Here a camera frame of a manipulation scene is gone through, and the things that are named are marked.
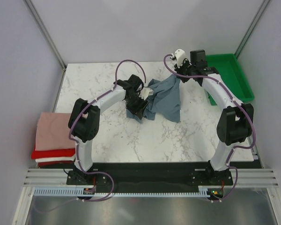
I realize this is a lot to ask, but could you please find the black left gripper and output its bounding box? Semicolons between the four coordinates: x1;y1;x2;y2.
125;94;149;120

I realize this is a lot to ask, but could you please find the aluminium frame rail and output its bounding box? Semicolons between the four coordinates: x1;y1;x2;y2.
22;167;73;188

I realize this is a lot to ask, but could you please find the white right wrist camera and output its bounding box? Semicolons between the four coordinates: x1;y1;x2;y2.
170;49;187;67

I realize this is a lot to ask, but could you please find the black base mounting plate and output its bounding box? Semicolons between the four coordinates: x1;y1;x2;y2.
67;162;233;193

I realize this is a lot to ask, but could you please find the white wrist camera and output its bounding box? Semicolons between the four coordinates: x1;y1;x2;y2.
139;87;154;100
170;49;187;67

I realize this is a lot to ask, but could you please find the blue grey t shirt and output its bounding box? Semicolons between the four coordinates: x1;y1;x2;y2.
126;74;181;123

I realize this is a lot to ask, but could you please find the pink folded t shirt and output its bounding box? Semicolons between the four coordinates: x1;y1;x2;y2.
35;112;75;151

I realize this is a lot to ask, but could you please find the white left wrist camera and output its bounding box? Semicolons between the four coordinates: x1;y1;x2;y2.
139;87;154;100

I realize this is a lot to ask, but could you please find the white folded t shirt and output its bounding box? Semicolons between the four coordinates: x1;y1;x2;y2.
35;155;75;163

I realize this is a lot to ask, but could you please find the green plastic tray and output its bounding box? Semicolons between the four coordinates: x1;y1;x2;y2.
206;53;254;103

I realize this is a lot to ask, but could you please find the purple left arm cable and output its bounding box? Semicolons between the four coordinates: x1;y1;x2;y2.
114;59;146;87

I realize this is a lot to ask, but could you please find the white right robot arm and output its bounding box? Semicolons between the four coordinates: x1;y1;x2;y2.
170;55;256;185

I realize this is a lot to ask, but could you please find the light blue cable duct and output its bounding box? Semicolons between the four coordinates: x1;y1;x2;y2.
33;187;223;197

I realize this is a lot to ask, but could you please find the dark red folded t shirt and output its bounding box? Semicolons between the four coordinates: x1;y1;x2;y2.
37;161;72;167

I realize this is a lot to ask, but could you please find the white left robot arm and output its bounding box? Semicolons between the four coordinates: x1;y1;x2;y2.
68;75;148;184

